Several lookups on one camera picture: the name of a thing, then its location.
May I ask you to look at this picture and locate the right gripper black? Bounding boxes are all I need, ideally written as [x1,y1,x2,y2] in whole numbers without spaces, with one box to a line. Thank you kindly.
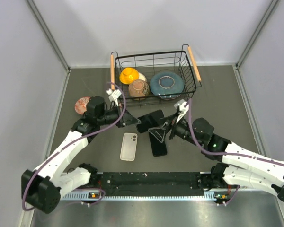
[149,111,203,147]

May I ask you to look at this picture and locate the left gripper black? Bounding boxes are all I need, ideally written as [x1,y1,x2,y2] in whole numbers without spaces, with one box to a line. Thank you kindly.
[97,102,141,128]

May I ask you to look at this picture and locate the black smartphone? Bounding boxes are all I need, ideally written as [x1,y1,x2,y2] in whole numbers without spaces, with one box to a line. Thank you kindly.
[136,110,165,133]

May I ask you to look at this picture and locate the blue smartphone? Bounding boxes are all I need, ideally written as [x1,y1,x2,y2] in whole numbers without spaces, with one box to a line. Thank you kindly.
[149,133,168,157]

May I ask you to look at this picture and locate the beige phone case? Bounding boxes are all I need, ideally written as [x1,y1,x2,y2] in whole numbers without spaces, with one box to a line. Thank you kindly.
[120,133,138,161]

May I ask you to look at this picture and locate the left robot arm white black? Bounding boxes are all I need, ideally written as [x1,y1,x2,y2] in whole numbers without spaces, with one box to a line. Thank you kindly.
[21,96,141,214]

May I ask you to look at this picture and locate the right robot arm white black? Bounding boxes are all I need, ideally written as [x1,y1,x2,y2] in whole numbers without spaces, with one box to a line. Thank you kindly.
[148,118,284,202]

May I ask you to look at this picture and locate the brown ceramic bowl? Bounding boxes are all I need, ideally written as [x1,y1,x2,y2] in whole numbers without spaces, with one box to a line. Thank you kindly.
[128,79,150,101]

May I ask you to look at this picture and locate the yellow bowl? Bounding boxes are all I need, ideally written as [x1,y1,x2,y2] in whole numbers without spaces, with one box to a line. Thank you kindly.
[119,67,139,85]

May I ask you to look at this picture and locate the white bowl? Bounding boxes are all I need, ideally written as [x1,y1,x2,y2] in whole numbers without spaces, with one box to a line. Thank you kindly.
[138,72,147,82]

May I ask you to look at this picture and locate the blue ceramic plate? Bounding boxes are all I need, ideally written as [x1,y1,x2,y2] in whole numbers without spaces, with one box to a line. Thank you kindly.
[149,71,184,100]

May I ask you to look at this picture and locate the red patterned bowl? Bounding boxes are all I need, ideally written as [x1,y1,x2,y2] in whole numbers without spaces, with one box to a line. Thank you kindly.
[74,97,90,115]

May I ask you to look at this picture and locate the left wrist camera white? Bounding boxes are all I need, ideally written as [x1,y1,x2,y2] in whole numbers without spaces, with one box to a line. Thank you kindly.
[106,89,122,106]

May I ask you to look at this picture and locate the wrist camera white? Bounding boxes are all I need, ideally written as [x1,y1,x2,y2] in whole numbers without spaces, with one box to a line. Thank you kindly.
[106,89,122,106]
[174,99,189,124]

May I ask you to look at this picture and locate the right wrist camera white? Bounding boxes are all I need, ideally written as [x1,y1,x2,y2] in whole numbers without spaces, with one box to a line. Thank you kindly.
[174,99,189,124]

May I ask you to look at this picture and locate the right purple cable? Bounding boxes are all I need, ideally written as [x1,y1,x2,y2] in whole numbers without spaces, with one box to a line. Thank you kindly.
[186,98,284,206]

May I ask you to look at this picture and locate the purple cable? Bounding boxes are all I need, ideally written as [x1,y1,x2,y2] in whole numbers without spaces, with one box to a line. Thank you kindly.
[21,82,126,211]
[186,98,284,206]

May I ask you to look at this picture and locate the black wire dish basket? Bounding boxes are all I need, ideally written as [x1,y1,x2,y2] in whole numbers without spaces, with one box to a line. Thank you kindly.
[110,44,202,107]

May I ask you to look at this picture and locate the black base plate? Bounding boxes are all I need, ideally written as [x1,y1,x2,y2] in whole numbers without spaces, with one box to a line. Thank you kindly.
[70,171,230,191]

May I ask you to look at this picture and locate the slotted cable duct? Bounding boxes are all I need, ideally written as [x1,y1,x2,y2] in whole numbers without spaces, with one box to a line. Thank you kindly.
[61,190,228,201]

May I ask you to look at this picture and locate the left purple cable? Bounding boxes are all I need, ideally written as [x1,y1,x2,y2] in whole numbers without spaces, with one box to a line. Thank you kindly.
[21,82,126,211]

